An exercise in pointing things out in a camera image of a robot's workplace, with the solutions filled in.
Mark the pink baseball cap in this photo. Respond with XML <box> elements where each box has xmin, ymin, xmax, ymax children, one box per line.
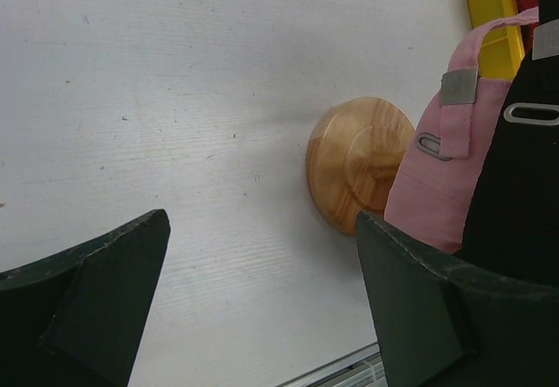
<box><xmin>384</xmin><ymin>7</ymin><xmax>539</xmax><ymax>254</ymax></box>

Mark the yellow plastic tray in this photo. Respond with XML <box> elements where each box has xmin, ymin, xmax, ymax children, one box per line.
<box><xmin>460</xmin><ymin>0</ymin><xmax>528</xmax><ymax>82</ymax></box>

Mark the aluminium frame rail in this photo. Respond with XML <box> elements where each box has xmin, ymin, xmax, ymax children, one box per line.
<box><xmin>279</xmin><ymin>342</ymin><xmax>388</xmax><ymax>387</ymax></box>

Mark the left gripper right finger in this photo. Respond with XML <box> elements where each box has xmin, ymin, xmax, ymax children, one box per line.
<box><xmin>355</xmin><ymin>212</ymin><xmax>558</xmax><ymax>386</ymax></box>

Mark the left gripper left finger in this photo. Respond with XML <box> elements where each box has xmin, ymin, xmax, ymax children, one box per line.
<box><xmin>1</xmin><ymin>209</ymin><xmax>170</xmax><ymax>386</ymax></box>

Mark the black baseball cap white logo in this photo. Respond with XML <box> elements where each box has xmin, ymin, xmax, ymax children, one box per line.
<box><xmin>457</xmin><ymin>0</ymin><xmax>558</xmax><ymax>287</ymax></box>

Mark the wooden hat stand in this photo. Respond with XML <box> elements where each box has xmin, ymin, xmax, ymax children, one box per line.
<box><xmin>305</xmin><ymin>97</ymin><xmax>415</xmax><ymax>236</ymax></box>

